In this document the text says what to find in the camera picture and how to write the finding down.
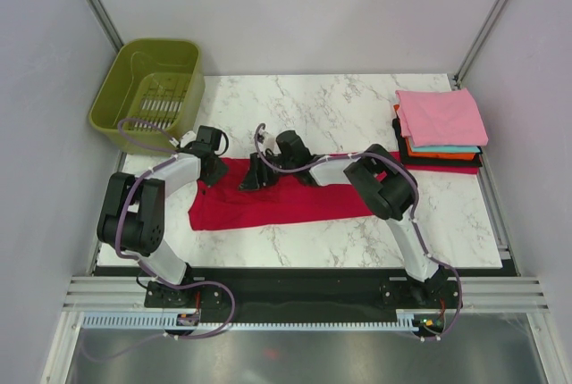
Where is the red t shirt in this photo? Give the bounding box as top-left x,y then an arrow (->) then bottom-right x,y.
187,150 -> 403,232

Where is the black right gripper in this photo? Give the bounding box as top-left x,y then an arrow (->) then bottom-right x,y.
239,152 -> 296,192

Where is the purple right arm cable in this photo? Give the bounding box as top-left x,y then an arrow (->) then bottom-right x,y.
253,122 -> 464,343

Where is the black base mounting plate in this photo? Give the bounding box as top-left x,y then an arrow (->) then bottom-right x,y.
92,267 -> 517,321

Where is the aluminium front rail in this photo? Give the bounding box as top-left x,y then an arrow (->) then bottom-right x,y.
62,274 -> 549,313

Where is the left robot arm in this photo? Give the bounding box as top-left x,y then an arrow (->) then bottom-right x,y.
97,126 -> 229,306

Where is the magenta folded t shirt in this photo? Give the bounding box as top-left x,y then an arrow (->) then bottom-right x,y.
405,165 -> 479,175

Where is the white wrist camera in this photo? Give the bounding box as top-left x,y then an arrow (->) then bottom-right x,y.
169,130 -> 197,148
256,130 -> 280,155

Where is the pink folded t shirt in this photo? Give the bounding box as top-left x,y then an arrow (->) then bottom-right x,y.
396,89 -> 489,146

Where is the aluminium frame post right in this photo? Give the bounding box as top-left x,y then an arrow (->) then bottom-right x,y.
448,0 -> 510,90

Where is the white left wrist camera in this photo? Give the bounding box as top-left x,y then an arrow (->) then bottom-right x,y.
169,130 -> 197,148

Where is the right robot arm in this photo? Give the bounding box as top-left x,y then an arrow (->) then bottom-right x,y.
239,123 -> 446,307

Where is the olive green plastic basket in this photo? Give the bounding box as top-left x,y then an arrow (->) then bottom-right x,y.
88,38 -> 206,155

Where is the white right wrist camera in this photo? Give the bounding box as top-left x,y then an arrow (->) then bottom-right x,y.
256,130 -> 280,155

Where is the white slotted cable duct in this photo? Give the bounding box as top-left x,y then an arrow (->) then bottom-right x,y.
82,308 -> 457,330

